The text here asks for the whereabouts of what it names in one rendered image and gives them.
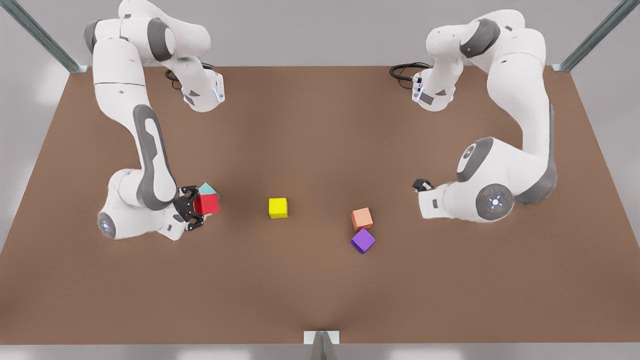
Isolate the orange wooden cube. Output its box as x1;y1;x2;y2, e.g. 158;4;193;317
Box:
351;207;374;232

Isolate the red wooden cube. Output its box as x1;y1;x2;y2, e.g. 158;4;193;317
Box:
194;193;221;216

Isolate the purple wooden cube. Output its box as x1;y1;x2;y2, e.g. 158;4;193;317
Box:
350;228;377;255

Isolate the yellow wooden cube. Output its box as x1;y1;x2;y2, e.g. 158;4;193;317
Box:
268;197;289;220

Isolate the silver frame post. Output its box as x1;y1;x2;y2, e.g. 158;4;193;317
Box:
0;0;89;74
551;0;640;73
303;330;341;360

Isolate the black cable loop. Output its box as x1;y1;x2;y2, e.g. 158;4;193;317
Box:
164;62;215;91
389;62;433;91

